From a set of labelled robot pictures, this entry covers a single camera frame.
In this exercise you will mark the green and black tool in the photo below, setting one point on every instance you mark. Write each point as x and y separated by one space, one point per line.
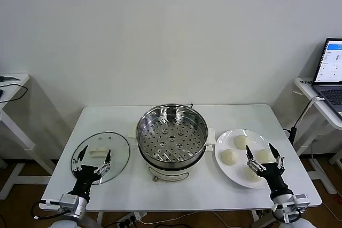
8 77

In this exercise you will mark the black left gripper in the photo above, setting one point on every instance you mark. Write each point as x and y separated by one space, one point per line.
86 177

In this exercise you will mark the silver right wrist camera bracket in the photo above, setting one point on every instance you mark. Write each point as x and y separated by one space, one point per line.
302 200

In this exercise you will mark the white steamed baozi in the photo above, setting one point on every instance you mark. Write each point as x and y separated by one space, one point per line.
228 157
241 142
264 156
250 176

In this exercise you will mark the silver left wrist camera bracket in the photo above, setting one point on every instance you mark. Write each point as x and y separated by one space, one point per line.
68 202

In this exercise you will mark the steel perforated steamer basket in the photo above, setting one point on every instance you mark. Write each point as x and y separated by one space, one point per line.
149 129

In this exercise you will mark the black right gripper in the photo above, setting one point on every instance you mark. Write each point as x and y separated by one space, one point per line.
273 177

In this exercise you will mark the white power strip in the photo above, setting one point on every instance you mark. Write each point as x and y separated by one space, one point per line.
131 217

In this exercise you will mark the grey open laptop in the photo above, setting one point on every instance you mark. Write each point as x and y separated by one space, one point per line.
331 59

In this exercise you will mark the round glass lid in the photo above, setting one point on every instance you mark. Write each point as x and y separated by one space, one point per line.
117 153

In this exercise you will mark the white side desk with laptop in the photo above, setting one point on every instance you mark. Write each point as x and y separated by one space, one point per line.
304 85

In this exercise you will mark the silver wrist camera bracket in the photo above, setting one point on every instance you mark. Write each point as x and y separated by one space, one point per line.
302 200
68 202

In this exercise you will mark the white round plate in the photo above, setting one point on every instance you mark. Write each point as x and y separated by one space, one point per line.
224 142

